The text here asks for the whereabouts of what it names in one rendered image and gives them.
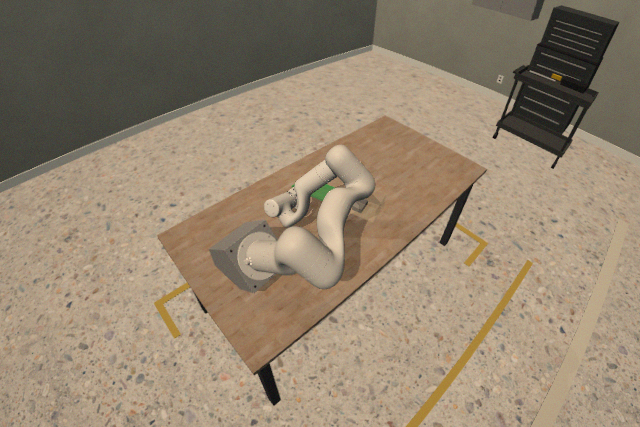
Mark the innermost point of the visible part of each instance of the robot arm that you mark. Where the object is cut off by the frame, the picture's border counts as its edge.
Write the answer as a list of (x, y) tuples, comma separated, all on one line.
[(319, 261)]

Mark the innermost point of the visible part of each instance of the green rectangular lid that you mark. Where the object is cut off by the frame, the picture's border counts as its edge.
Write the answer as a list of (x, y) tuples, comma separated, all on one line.
[(321, 193)]

